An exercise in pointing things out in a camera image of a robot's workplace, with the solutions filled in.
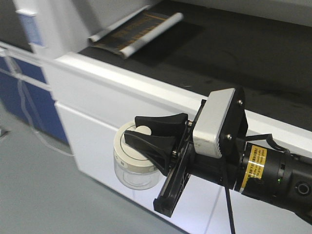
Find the white base cabinet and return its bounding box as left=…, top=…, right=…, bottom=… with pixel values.
left=43, top=52, right=312, bottom=234

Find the black camera cable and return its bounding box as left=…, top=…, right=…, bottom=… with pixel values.
left=220, top=133, right=291, bottom=234

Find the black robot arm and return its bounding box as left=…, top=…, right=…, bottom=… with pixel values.
left=124, top=98, right=312, bottom=223

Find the glass jar with white lid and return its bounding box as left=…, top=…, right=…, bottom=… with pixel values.
left=114, top=121, right=161, bottom=190

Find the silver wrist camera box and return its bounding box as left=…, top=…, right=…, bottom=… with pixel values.
left=193, top=88, right=248, bottom=159

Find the grey rolled paper tube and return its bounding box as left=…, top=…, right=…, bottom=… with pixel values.
left=88, top=5, right=184, bottom=59

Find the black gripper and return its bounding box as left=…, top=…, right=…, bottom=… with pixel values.
left=124, top=100, right=244, bottom=217

